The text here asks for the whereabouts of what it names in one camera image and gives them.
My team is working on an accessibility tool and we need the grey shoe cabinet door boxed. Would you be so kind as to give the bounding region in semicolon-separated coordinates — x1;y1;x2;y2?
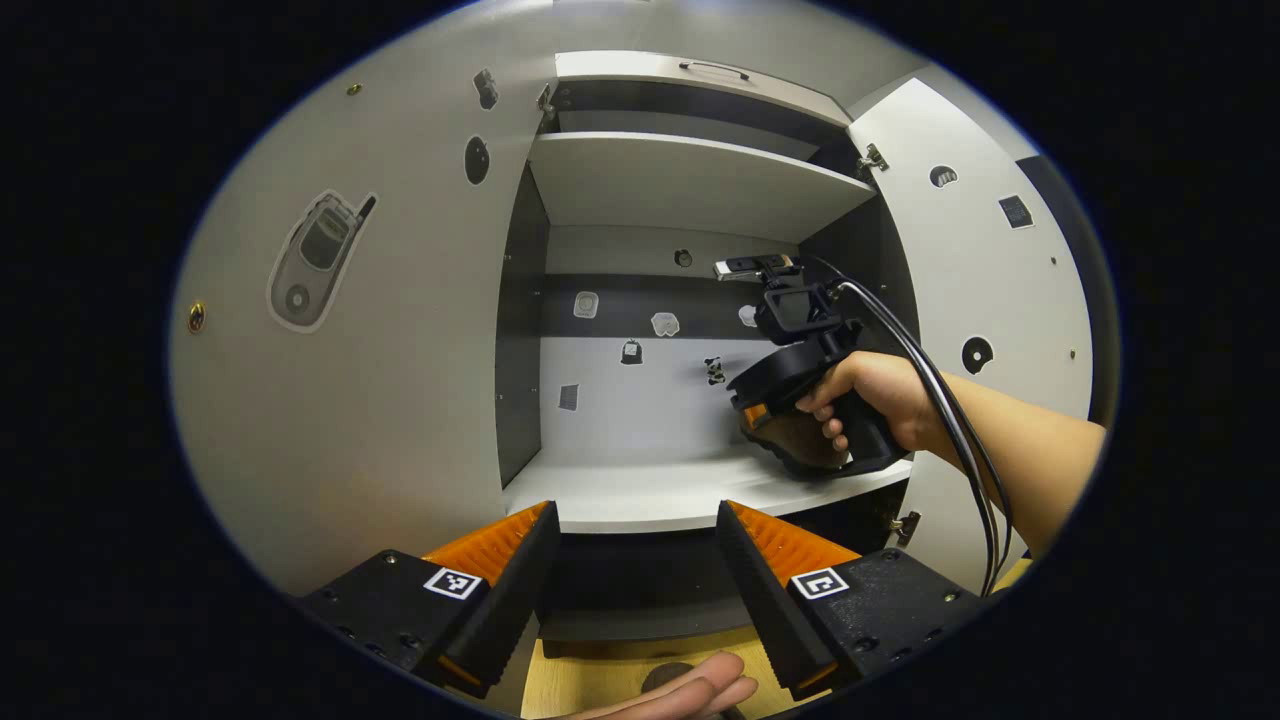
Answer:
848;78;1096;591
168;5;561;601

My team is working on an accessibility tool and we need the grey shoe cabinet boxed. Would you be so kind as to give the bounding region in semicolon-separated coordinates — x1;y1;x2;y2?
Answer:
495;50;916;661

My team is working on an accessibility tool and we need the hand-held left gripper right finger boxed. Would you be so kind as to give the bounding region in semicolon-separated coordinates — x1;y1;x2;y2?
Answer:
715;500;991;701

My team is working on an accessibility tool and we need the grey cabinet drawer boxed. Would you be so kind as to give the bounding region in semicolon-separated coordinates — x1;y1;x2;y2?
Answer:
555;50;851;126

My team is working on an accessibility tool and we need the black cable bundle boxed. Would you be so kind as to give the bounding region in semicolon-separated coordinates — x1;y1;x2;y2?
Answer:
830;278;1016;598

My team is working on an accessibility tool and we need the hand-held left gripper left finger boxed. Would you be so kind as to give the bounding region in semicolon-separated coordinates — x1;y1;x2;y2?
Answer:
295;500;563;701

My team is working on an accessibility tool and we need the brown shoe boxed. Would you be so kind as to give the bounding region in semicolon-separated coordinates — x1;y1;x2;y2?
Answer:
640;660;746;720

